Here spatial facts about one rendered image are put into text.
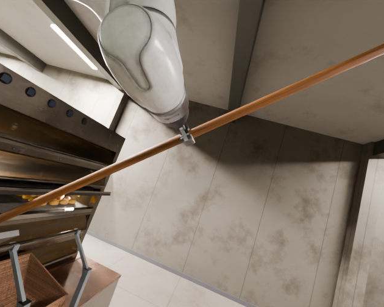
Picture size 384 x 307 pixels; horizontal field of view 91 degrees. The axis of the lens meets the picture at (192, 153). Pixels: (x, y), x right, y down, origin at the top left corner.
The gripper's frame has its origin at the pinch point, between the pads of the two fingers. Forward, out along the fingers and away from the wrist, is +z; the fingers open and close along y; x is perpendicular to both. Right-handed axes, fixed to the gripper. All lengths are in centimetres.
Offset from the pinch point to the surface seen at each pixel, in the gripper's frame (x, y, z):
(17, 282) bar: -117, 23, 39
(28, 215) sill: -144, -21, 74
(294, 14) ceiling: 143, -119, 111
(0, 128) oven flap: -105, -64, 28
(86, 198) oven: -149, -38, 149
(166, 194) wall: -114, -34, 363
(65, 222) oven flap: -153, -14, 118
